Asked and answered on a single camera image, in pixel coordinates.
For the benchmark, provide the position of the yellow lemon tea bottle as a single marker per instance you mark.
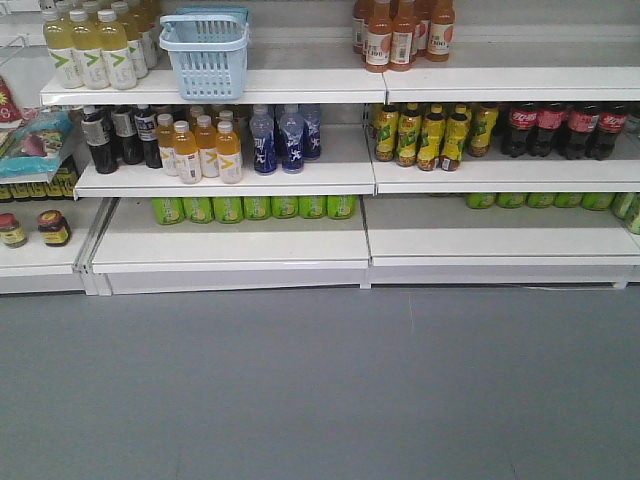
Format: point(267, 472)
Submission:
point(409, 128)
point(432, 132)
point(386, 130)
point(484, 120)
point(456, 131)

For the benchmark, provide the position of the blue snack bag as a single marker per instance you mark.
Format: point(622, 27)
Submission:
point(36, 150)

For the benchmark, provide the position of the white right shelf unit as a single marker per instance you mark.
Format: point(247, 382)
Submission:
point(420, 230)

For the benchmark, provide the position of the sauce jar red lid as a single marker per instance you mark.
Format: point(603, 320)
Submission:
point(54, 228)
point(12, 233)

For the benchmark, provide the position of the light blue plastic basket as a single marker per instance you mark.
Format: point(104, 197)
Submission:
point(207, 47)

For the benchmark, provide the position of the coke bottle red label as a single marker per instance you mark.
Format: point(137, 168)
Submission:
point(549, 119)
point(581, 122)
point(611, 122)
point(522, 118)

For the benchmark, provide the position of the dark tea bottle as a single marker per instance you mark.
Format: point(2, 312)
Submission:
point(98, 139)
point(125, 130)
point(146, 124)

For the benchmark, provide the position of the pale green juice bottle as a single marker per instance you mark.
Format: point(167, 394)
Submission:
point(115, 51)
point(87, 48)
point(57, 35)

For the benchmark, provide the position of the green drink bottle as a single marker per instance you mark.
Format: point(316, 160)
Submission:
point(284, 207)
point(341, 207)
point(228, 210)
point(312, 206)
point(168, 210)
point(198, 209)
point(257, 207)

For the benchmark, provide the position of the blue sports drink bottle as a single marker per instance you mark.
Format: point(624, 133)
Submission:
point(311, 114)
point(291, 125)
point(262, 130)

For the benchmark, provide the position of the orange juice bottle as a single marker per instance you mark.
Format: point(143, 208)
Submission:
point(164, 132)
point(229, 153)
point(186, 153)
point(205, 136)

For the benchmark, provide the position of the white shelf unit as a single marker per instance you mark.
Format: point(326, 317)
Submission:
point(299, 52)
point(420, 230)

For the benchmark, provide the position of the white left shelf unit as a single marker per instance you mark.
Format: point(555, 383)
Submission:
point(299, 52)

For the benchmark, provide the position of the orange C100 drink bottle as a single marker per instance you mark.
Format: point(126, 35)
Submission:
point(378, 37)
point(441, 31)
point(403, 29)

